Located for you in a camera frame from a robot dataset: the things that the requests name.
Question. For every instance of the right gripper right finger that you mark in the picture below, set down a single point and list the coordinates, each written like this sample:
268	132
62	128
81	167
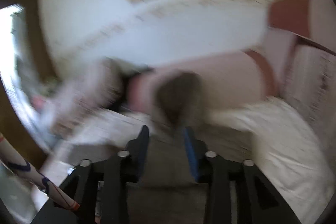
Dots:
237	192

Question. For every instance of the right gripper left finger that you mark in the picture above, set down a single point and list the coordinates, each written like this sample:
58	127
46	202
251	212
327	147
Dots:
100	184

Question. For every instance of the olive quilted hooded jacket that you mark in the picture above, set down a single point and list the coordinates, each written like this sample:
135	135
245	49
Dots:
166	192

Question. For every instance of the white leaf-print bed sheet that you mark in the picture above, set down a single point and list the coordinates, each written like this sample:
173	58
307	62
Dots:
283	146

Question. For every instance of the black garment behind pillow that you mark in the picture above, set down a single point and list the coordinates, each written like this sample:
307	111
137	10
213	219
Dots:
126	78

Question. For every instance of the white patterned sleeve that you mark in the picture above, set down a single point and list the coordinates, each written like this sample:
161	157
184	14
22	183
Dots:
15	162

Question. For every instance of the striped floral left pillow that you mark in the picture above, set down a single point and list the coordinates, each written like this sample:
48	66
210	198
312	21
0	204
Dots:
97	87

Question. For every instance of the pink rear bolster cushion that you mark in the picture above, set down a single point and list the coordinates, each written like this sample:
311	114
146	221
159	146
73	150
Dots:
229	80

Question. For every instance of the striped floral right cushion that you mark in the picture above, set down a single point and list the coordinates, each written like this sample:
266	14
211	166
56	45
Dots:
310	81

